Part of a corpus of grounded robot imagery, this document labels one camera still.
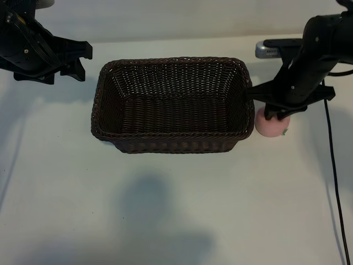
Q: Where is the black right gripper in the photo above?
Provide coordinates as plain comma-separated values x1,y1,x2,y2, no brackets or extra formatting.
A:
245,46,340,121

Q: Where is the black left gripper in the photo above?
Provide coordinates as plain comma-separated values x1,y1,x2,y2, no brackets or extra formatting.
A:
0,17,93,86

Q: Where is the pink peach with green leaf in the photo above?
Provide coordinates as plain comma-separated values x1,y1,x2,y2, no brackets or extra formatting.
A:
255,107,291,138

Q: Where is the dark brown wicker basket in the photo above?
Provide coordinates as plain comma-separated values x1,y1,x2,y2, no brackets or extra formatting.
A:
90,56,255,155

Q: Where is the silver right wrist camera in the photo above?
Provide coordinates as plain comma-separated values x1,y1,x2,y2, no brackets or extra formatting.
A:
255,41,282,59

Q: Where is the black cable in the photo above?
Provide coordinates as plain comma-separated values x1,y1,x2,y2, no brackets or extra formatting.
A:
321,68,353,265

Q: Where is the black right camera bracket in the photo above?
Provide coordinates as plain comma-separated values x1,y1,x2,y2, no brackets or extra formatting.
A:
263,38,303,64

